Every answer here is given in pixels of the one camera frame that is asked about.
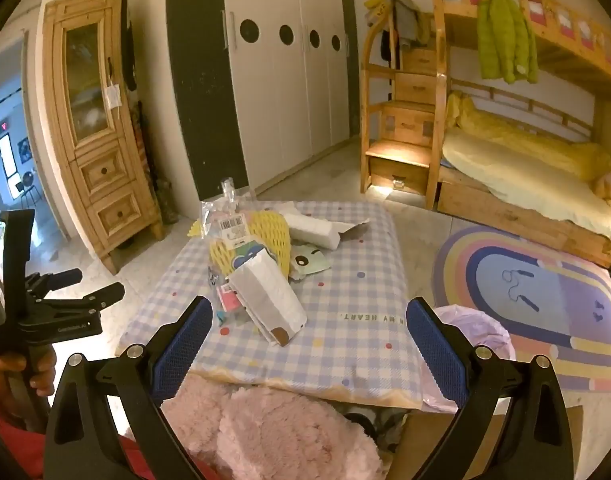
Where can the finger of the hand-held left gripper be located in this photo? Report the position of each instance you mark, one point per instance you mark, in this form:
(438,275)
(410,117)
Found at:
(95,296)
(60,277)

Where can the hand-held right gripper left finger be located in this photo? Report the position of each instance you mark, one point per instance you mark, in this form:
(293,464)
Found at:
(185,345)

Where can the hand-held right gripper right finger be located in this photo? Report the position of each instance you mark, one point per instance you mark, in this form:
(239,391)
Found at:
(435,355)

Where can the lilac plastic bin bag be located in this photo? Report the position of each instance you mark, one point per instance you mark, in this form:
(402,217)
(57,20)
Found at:
(465,325)

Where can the white paper bag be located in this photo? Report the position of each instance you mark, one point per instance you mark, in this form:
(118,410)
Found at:
(265,295)

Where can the person's left hand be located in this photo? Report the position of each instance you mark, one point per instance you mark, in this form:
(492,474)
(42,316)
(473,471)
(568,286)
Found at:
(44,372)

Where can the pink packet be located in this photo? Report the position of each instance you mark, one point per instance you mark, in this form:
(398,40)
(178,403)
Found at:
(230,300)

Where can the dark chair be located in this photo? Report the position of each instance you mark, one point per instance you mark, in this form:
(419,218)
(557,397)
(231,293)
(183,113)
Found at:
(28,180)

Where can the blue printed packet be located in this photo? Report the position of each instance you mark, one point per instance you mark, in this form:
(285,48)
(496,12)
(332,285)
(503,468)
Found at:
(240,260)

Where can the wooden cabinet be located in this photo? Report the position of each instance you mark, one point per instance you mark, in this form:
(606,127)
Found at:
(105,170)

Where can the blue checked tablecloth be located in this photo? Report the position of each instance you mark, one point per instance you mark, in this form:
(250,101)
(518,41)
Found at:
(335,290)

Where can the pink fluffy cloth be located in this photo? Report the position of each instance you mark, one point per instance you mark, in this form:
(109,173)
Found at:
(265,435)

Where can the rainbow oval rug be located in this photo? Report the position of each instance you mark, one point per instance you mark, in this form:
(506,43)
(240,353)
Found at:
(535,280)

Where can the yellow foam fruit net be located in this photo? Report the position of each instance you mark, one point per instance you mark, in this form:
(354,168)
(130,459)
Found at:
(270,235)

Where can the clear plastic bag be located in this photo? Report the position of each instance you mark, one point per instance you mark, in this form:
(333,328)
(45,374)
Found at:
(225,210)

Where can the pale green cartoon packet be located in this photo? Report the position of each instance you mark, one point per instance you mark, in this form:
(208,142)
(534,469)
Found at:
(308,260)

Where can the wooden bunk bed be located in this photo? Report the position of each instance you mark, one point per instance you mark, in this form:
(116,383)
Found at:
(510,215)

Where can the white flat cardboard box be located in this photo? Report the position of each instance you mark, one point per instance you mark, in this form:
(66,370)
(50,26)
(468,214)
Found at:
(310,230)

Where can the white paper tag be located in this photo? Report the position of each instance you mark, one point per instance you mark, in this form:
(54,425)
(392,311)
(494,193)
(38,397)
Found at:
(113,97)

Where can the pale yellow bed sheet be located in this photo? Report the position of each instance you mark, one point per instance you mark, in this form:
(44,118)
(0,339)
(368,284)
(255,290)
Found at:
(525,180)

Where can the wooden stair drawers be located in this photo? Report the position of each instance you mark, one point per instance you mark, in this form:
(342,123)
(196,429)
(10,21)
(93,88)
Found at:
(405,125)

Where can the yellow quilt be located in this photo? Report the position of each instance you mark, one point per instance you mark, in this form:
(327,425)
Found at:
(515,135)

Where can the black door panel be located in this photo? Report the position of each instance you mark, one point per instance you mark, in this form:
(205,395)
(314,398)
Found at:
(205,85)

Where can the orange plush pillow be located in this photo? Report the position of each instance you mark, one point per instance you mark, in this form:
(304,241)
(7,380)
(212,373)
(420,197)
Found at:
(610,185)

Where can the white wardrobe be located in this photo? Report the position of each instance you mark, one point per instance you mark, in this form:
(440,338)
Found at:
(275,110)

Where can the green puffer jacket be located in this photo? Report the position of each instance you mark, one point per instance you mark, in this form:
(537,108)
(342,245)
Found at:
(505,35)

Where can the grey garment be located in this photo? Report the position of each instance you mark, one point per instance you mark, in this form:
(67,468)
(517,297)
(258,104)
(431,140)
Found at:
(408,22)

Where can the yellow garment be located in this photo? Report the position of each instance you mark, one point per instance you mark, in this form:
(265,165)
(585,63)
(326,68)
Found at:
(380,2)

